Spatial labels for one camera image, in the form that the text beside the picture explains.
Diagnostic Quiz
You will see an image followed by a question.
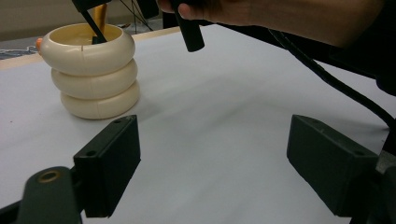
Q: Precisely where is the right hand-held gripper cable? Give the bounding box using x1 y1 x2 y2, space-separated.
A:
268 28 396 133

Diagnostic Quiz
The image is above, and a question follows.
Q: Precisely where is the cream ringed brush holder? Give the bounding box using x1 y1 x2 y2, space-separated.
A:
39 22 142 121

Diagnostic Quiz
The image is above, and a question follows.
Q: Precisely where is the white table sheet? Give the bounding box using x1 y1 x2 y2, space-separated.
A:
0 24 396 224

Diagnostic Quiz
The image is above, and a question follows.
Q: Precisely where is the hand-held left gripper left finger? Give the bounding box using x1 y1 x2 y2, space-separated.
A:
73 114 142 218

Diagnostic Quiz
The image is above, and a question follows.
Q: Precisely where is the thin black makeup brush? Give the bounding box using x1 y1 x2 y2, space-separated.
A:
80 8 109 46

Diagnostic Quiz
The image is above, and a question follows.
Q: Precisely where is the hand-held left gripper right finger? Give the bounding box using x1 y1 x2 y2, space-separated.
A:
286 113 380 217

